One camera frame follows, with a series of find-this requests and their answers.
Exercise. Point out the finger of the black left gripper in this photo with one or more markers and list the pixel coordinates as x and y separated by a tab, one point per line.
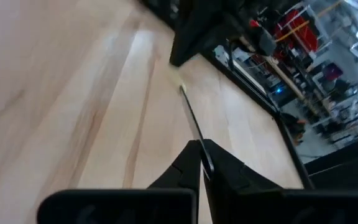
194	31

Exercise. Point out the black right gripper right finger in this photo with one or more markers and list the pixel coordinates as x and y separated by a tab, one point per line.
259	208

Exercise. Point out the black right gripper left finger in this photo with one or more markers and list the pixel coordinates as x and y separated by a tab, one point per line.
120	208

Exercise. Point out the parts bin shelf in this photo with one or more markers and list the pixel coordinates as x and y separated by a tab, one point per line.
303	31

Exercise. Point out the black aluminium table frame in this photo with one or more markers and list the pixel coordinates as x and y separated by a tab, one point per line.
293	146

